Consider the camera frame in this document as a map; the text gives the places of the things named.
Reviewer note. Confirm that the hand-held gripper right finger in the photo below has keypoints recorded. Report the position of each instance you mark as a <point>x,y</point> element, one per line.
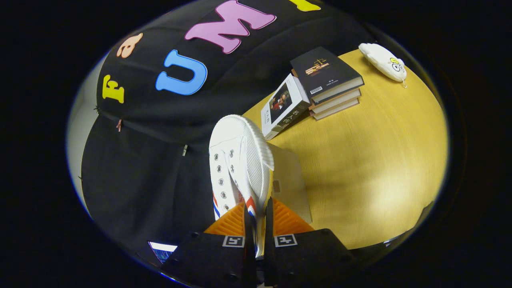
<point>268,232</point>

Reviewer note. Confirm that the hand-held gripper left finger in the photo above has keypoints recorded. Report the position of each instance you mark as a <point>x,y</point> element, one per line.
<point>251,248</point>

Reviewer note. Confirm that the beige fabric storage box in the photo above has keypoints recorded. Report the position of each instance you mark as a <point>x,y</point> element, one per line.
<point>290,176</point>

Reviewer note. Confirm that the white canvas shoe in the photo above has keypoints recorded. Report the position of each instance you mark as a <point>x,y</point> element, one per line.
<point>240,160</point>

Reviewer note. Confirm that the white portrait cover book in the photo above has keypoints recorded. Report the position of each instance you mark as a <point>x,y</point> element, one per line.
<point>284,104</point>

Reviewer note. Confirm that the brown cover book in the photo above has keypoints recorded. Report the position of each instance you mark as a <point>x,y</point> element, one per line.
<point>338,103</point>
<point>336,111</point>

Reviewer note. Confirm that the black cover book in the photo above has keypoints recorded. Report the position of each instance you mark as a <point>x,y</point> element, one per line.
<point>324,70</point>

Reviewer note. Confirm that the red cloth clip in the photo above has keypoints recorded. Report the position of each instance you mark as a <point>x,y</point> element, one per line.
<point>118,125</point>

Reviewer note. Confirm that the white plush pouch with eyes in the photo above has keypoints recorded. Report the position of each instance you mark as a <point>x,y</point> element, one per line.
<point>382,60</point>

